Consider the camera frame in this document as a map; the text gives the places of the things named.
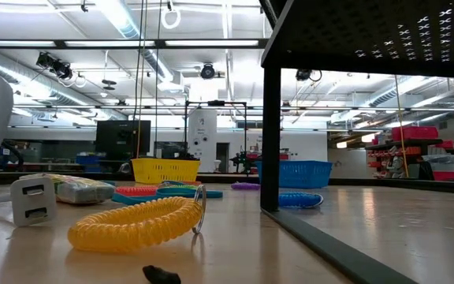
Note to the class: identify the small blue bin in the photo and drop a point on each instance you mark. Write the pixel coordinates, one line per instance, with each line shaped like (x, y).
(89, 159)

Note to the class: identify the white USB charger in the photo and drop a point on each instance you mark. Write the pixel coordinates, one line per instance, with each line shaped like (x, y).
(34, 201)

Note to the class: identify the red storage bin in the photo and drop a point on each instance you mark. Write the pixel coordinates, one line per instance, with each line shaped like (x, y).
(449, 176)
(415, 133)

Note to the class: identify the black spotlight cluster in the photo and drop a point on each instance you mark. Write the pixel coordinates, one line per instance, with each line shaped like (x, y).
(59, 70)

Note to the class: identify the blue plastic basket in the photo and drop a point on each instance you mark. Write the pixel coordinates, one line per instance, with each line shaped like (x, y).
(306, 173)

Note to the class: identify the storage rack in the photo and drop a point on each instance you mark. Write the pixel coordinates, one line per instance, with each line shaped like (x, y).
(404, 143)

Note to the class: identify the black monitor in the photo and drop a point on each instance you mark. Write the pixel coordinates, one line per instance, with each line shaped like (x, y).
(122, 138)

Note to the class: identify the yellow plastic basket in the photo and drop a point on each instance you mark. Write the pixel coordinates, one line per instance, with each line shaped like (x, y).
(166, 170)

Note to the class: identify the black perforated metal shelf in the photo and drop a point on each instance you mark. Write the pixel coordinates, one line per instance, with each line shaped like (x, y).
(369, 47)

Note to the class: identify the blue coil wristband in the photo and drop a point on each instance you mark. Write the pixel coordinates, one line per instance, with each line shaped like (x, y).
(300, 200)

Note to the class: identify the small yellow crayon pack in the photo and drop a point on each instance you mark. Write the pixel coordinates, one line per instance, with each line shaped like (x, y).
(81, 191)

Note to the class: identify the black aluminium rig frame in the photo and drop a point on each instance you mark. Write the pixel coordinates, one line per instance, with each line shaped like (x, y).
(219, 178)

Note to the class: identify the silver ventilation duct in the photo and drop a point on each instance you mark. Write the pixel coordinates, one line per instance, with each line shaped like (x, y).
(34, 81)

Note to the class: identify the green coil wristband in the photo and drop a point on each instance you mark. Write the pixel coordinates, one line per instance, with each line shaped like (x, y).
(183, 185)

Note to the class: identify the yellow-orange coil wristband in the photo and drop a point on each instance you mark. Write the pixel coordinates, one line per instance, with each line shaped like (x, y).
(132, 226)

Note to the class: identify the small black crumb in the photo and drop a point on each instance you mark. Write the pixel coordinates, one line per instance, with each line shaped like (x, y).
(160, 275)

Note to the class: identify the black round ceiling camera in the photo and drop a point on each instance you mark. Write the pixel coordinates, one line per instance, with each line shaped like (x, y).
(208, 72)

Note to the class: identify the purple coil wristband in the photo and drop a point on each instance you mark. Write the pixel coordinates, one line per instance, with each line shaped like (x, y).
(244, 186)

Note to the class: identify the black background robot arm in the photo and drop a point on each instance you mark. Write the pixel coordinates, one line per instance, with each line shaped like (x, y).
(243, 161)

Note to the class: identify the black stand frame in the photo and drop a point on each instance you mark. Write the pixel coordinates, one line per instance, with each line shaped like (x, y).
(216, 103)

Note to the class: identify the red-orange coil wristband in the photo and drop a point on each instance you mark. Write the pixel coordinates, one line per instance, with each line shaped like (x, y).
(136, 191)

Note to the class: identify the white cabinet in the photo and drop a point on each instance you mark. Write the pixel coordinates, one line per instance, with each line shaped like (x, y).
(202, 134)

